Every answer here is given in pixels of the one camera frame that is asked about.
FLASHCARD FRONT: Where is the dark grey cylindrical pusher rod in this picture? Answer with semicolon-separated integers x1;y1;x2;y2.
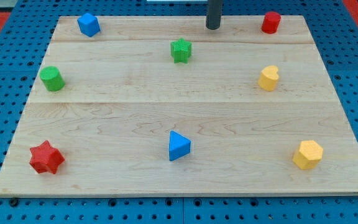
206;0;223;30

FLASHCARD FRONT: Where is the green star block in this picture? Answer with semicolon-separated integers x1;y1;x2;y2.
170;38;192;63

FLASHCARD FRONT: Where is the red star block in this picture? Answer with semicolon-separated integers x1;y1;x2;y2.
29;140;65;174

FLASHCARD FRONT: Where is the red cylinder block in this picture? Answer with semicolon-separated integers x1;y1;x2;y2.
261;11;281;34

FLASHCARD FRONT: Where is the yellow heart block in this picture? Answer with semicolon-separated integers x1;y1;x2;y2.
258;65;279;91

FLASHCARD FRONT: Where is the light wooden board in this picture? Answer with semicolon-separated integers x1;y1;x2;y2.
0;16;358;198

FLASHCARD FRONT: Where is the blue cube block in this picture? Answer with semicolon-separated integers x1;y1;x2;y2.
77;13;101;37

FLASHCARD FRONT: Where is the blue triangle block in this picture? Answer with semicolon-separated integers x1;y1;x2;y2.
168;131;191;161

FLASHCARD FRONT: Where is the yellow hexagon block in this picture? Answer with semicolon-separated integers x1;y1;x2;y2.
292;140;323;170

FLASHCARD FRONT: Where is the green cylinder block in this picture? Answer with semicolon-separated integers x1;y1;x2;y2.
40;66;65;91

